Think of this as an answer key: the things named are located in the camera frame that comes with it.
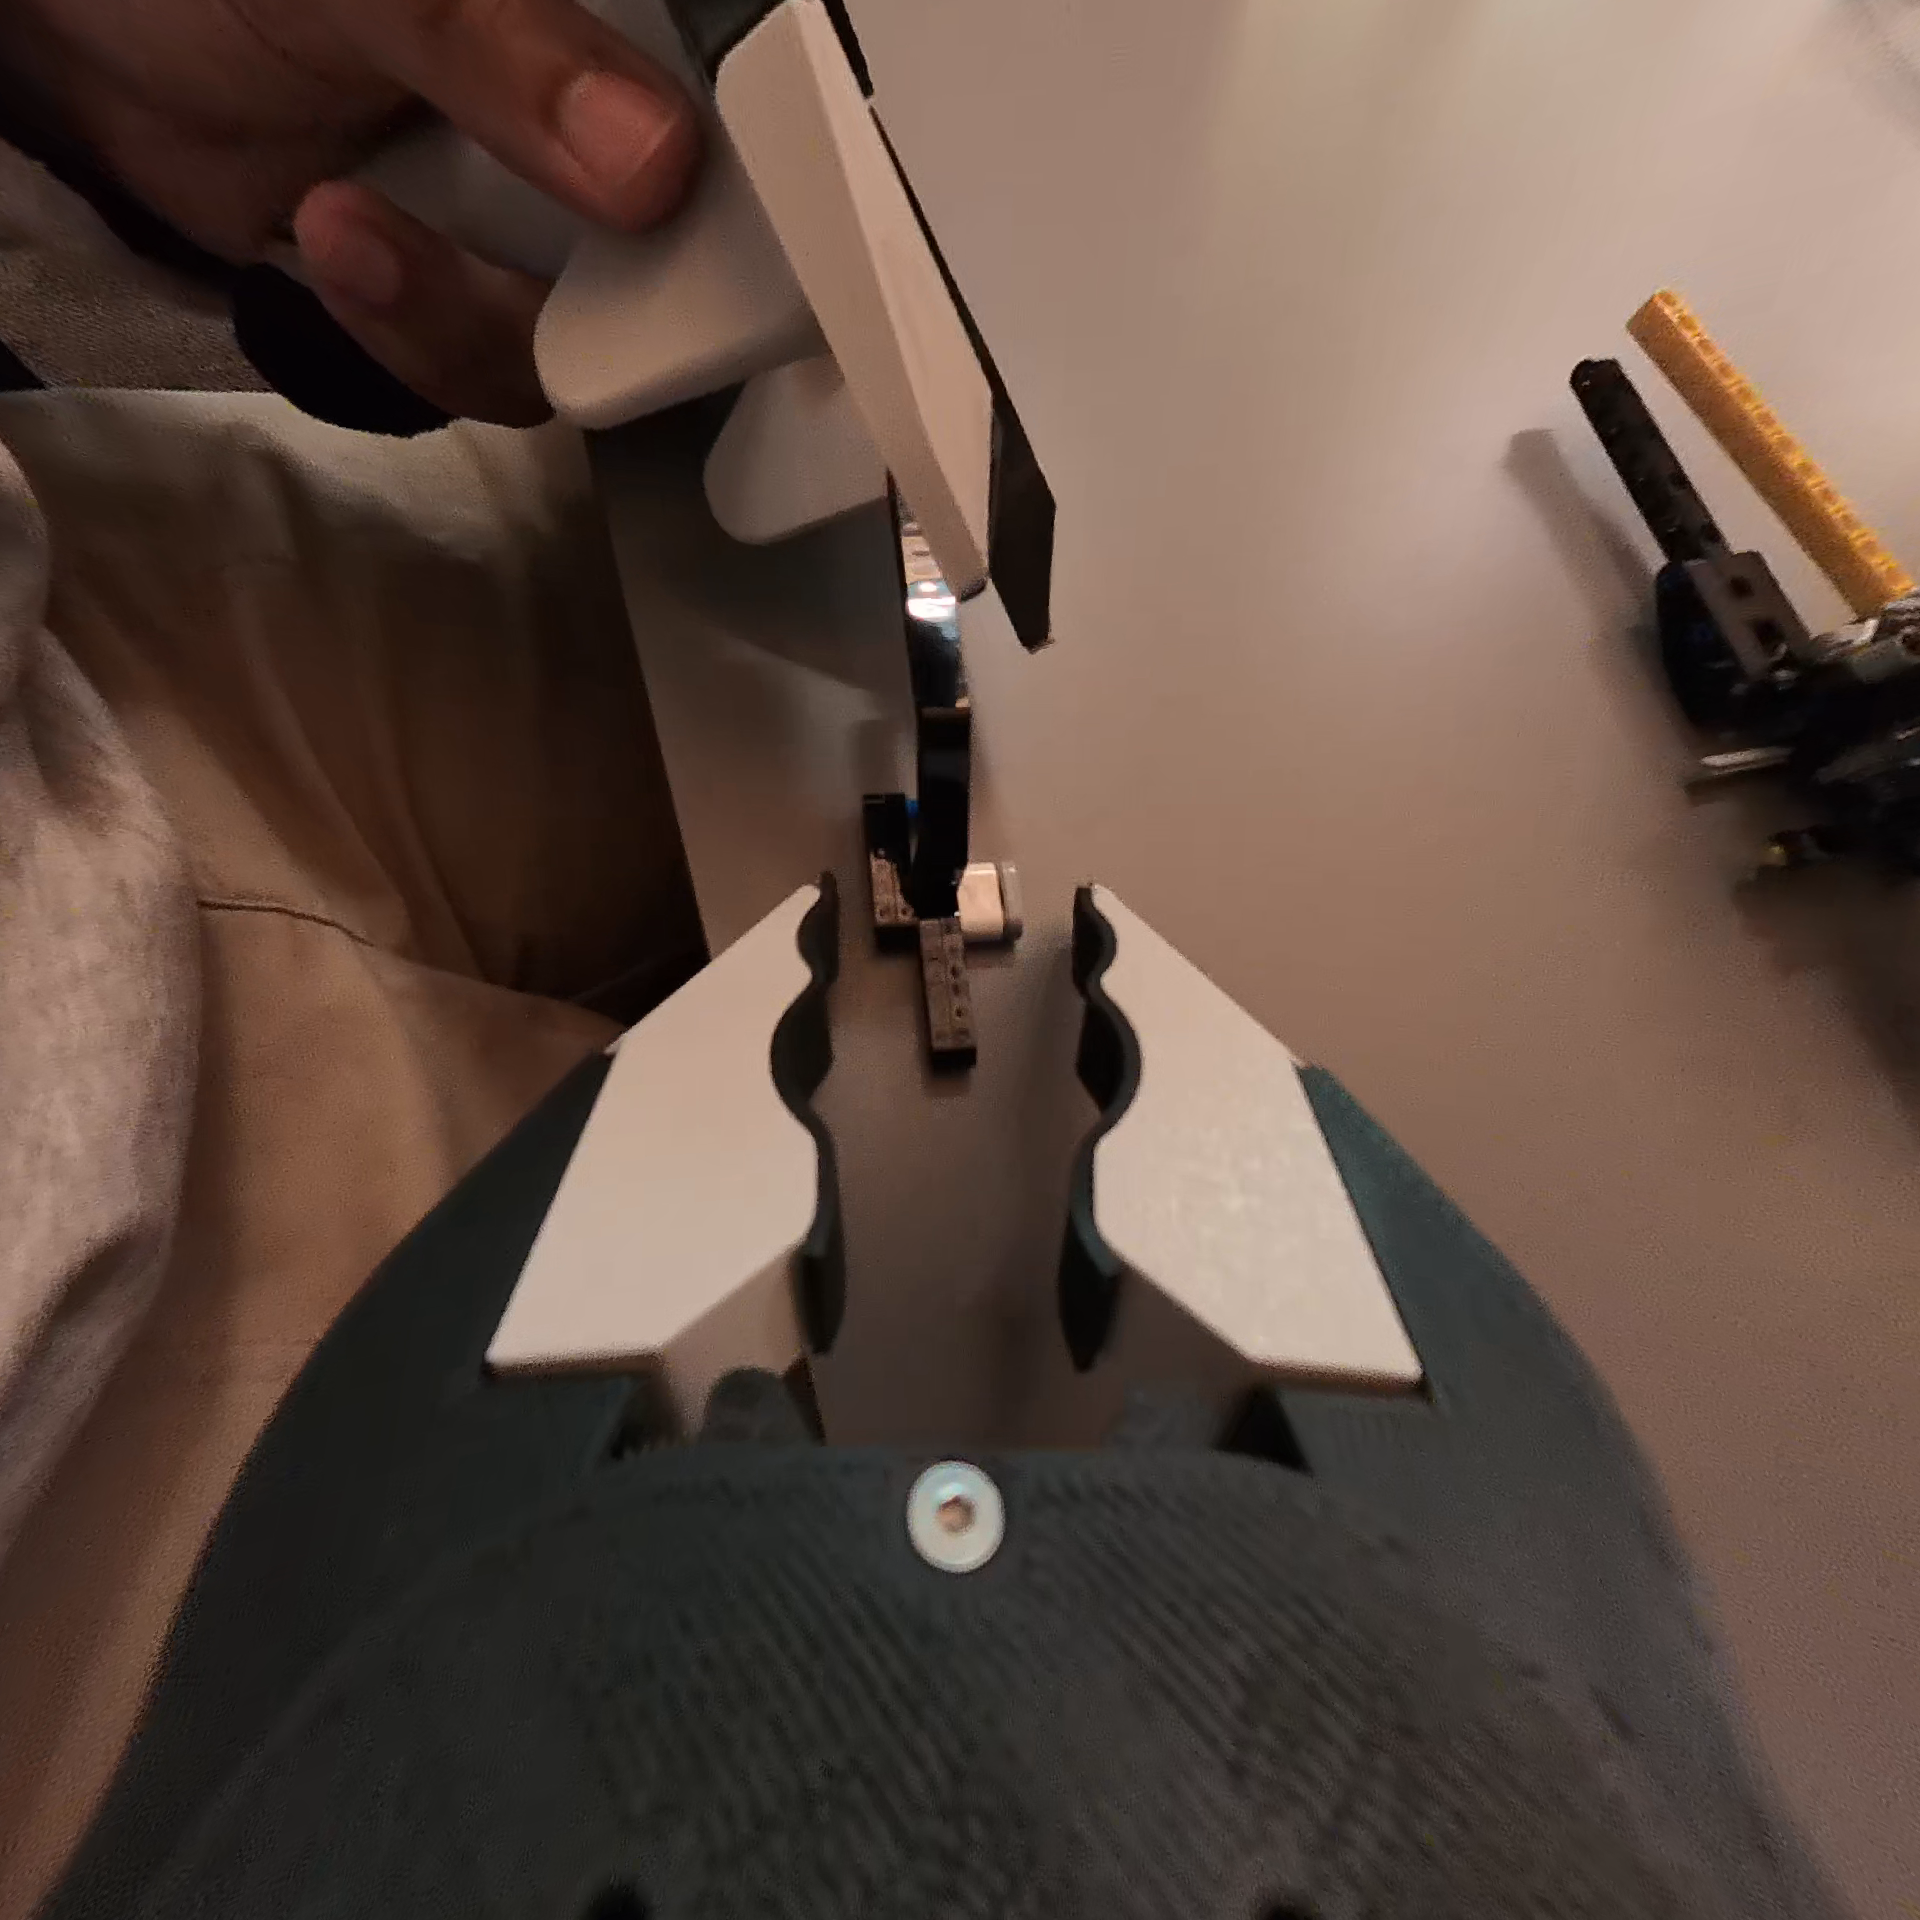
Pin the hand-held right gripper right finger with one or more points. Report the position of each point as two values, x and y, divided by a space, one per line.
1245 1202

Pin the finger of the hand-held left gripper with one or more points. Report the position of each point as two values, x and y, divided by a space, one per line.
781 465
855 271

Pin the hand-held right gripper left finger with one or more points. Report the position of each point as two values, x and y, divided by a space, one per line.
676 1171

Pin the small dark lego assembly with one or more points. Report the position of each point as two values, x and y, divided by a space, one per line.
946 997

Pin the black lego beam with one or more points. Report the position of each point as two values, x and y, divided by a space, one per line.
942 781

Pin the white lego connector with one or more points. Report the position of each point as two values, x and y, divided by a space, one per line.
991 901

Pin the lego model with yellow beam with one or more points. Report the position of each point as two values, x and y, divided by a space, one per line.
1787 601

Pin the person's left hand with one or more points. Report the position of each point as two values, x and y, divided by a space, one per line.
225 91

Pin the person's beige trousers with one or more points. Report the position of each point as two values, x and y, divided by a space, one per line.
347 675

